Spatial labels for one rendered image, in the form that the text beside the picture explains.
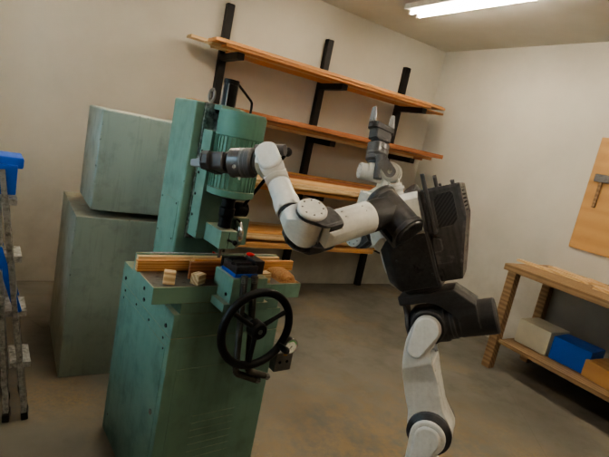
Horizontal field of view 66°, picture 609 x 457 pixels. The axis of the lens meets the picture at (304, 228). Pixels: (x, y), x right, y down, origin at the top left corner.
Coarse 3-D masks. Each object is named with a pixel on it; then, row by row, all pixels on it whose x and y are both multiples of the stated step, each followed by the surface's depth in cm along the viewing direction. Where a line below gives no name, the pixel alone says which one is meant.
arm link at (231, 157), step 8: (200, 152) 136; (208, 152) 136; (216, 152) 136; (224, 152) 137; (232, 152) 135; (240, 152) 134; (200, 160) 136; (208, 160) 136; (216, 160) 136; (224, 160) 136; (232, 160) 134; (208, 168) 136; (216, 168) 136; (224, 168) 137; (232, 168) 135; (232, 176) 137; (240, 176) 136
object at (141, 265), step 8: (136, 264) 162; (144, 264) 163; (152, 264) 165; (160, 264) 166; (168, 264) 168; (176, 264) 170; (184, 264) 172; (272, 264) 196; (280, 264) 198; (288, 264) 201
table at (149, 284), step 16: (144, 272) 163; (160, 272) 166; (176, 272) 169; (144, 288) 156; (160, 288) 152; (176, 288) 155; (192, 288) 159; (208, 288) 163; (272, 288) 179; (288, 288) 184; (160, 304) 153; (224, 304) 157; (256, 304) 165
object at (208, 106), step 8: (208, 104) 180; (208, 112) 180; (216, 112) 182; (208, 120) 181; (216, 120) 183; (208, 128) 182; (216, 128) 184; (200, 136) 181; (200, 144) 182; (192, 184) 185; (192, 192) 185; (184, 232) 189
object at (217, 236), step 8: (208, 224) 181; (216, 224) 182; (208, 232) 181; (216, 232) 176; (224, 232) 174; (232, 232) 176; (208, 240) 180; (216, 240) 176; (224, 240) 175; (224, 248) 176; (232, 248) 178
